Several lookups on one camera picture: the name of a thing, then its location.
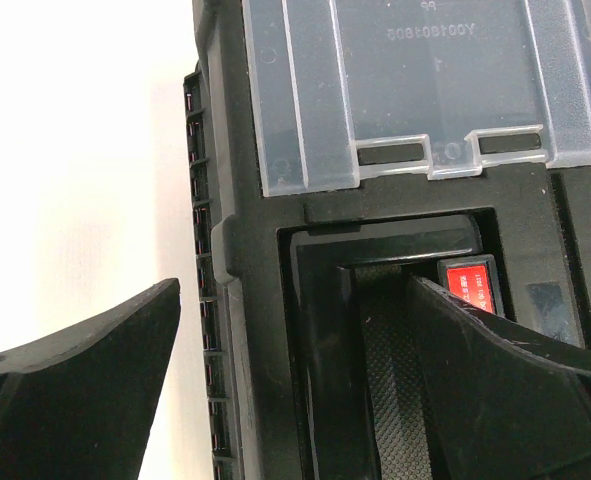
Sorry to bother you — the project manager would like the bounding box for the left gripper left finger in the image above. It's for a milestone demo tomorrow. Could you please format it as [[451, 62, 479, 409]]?
[[0, 278, 181, 479]]

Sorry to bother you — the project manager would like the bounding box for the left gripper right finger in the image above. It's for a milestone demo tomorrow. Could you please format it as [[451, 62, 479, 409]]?
[[407, 277, 591, 479]]

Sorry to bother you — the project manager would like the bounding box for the black plastic toolbox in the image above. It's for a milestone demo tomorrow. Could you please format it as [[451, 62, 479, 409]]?
[[184, 1, 591, 479]]

